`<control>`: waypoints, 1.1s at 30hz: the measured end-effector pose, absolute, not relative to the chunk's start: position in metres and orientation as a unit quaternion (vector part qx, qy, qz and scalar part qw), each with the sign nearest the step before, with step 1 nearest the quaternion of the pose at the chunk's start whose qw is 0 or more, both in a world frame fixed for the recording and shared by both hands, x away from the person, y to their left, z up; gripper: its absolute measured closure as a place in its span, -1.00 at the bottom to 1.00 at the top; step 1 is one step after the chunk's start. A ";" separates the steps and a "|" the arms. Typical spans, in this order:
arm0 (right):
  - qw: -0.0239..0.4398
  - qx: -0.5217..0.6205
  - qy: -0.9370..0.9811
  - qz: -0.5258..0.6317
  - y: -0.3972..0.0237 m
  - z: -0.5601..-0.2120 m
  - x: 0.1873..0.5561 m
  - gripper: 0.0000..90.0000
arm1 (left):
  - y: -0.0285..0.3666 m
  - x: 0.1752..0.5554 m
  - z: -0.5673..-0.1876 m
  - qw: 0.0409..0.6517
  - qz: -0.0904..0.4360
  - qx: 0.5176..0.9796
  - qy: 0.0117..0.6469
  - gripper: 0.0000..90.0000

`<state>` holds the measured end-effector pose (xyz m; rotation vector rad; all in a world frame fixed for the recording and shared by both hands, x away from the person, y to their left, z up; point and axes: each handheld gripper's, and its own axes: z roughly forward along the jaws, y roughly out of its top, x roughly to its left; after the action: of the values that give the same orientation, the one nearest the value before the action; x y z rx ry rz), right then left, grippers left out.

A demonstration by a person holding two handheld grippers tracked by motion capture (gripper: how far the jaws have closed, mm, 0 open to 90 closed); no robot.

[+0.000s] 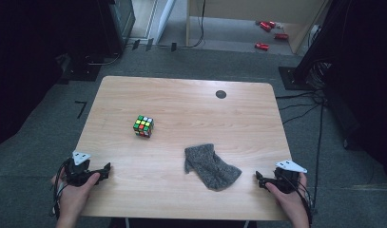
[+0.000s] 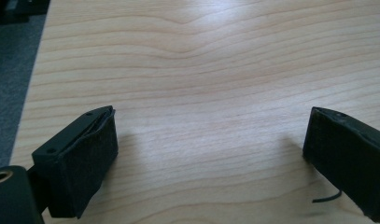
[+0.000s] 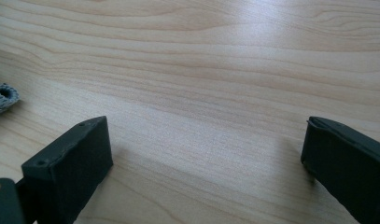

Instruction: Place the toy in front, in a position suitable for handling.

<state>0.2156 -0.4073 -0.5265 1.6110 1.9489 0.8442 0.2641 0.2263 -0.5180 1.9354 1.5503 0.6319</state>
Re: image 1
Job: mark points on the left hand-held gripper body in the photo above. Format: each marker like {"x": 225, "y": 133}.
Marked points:
{"x": 77, "y": 172}

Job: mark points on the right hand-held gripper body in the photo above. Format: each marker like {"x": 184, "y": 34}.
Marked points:
{"x": 286, "y": 180}

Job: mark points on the grey fuzzy cloth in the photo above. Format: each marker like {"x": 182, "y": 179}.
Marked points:
{"x": 210, "y": 167}

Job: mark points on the multicoloured puzzle cube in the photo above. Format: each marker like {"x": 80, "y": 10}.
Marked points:
{"x": 143, "y": 125}

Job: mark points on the person's right hand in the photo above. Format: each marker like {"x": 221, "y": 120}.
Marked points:
{"x": 294, "y": 202}

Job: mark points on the person's left hand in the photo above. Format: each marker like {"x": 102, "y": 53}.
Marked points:
{"x": 72, "y": 199}

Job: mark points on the black round table grommet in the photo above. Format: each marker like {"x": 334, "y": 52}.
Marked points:
{"x": 221, "y": 94}

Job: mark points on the black flat floor base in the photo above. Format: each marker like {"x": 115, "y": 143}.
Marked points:
{"x": 81, "y": 72}

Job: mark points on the dark curtain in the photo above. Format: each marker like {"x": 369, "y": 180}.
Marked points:
{"x": 365, "y": 79}
{"x": 23, "y": 63}

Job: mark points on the black floor tape piece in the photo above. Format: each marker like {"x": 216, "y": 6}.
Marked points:
{"x": 135, "y": 44}
{"x": 149, "y": 44}
{"x": 173, "y": 47}

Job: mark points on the red can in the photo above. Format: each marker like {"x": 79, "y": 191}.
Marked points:
{"x": 281, "y": 36}
{"x": 272, "y": 24}
{"x": 265, "y": 26}
{"x": 261, "y": 46}

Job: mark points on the dark cabinet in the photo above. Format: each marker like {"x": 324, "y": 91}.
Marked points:
{"x": 116, "y": 25}

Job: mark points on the white panel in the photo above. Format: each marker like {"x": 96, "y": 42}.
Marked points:
{"x": 165, "y": 19}

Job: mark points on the light wooden furniture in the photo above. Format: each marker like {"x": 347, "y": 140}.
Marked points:
{"x": 245, "y": 8}

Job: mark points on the black stand with base plate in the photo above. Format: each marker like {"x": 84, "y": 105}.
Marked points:
{"x": 291, "y": 79}

